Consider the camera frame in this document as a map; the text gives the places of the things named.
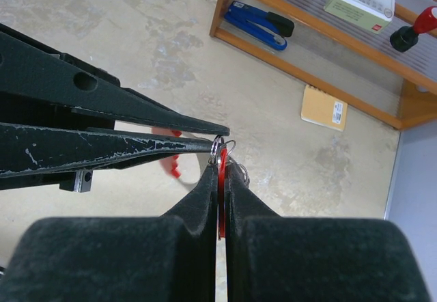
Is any silver red key holder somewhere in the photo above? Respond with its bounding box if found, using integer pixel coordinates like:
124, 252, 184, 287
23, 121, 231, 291
151, 127, 250, 191

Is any white staples box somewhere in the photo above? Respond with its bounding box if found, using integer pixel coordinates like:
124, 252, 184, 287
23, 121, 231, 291
324, 0, 395, 34

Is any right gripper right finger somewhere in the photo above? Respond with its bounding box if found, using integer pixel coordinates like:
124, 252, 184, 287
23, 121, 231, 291
225, 164, 431, 301

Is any red black stamp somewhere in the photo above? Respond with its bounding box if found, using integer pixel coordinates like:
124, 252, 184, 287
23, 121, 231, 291
390, 6, 437, 53

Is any wooden shelf rack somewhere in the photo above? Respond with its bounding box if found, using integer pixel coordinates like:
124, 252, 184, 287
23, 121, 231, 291
210, 0, 436, 130

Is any blue black stapler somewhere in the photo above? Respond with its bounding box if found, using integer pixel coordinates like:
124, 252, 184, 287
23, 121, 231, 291
224, 1, 295, 51

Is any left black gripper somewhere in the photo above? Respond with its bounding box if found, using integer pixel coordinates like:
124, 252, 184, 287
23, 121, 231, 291
1, 25, 230, 191

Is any red key fob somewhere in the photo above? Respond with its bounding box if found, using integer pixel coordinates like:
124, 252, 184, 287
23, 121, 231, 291
217, 147, 227, 240

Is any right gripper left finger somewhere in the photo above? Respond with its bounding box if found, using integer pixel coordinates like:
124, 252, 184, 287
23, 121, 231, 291
1, 166, 218, 301

